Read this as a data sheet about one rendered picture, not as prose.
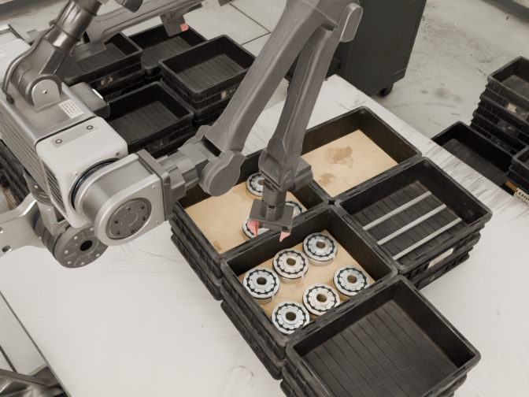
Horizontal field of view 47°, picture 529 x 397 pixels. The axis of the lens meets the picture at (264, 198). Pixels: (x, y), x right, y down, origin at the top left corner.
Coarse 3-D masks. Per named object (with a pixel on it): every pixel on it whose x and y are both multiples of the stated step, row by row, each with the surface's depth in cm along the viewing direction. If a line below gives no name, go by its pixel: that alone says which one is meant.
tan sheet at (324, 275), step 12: (264, 264) 175; (336, 264) 177; (348, 264) 177; (240, 276) 172; (312, 276) 174; (324, 276) 174; (288, 288) 170; (300, 288) 171; (276, 300) 167; (288, 300) 168; (300, 300) 168
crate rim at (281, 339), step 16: (320, 208) 178; (336, 208) 179; (352, 224) 175; (368, 240) 171; (384, 256) 168; (224, 272) 162; (240, 288) 157; (368, 288) 160; (256, 304) 154; (320, 320) 153; (288, 336) 149
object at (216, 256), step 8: (256, 152) 192; (312, 184) 184; (320, 192) 182; (176, 208) 175; (312, 208) 178; (184, 216) 172; (296, 216) 175; (304, 216) 176; (192, 224) 170; (200, 232) 169; (264, 232) 170; (200, 240) 169; (208, 240) 167; (248, 240) 168; (256, 240) 168; (208, 248) 166; (232, 248) 166; (240, 248) 166; (216, 256) 164; (224, 256) 164
